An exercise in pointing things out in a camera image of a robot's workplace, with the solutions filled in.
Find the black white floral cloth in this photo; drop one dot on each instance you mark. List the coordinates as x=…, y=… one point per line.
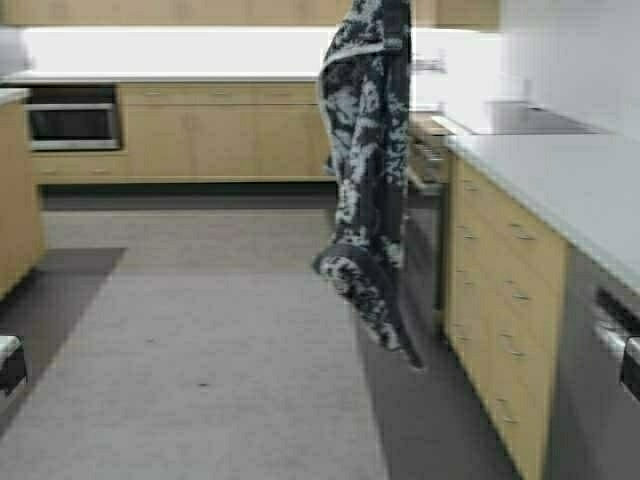
x=364, y=95

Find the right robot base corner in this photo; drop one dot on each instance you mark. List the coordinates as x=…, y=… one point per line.
x=629, y=376

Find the right side wooden cabinets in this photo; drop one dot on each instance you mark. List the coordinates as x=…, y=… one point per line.
x=506, y=274

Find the built-in steel oven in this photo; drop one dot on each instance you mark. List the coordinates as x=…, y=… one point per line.
x=73, y=118

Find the stainless dishwasher front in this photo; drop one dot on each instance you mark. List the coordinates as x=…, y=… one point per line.
x=594, y=432

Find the back wall wooden cabinets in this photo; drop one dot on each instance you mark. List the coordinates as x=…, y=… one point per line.
x=201, y=132

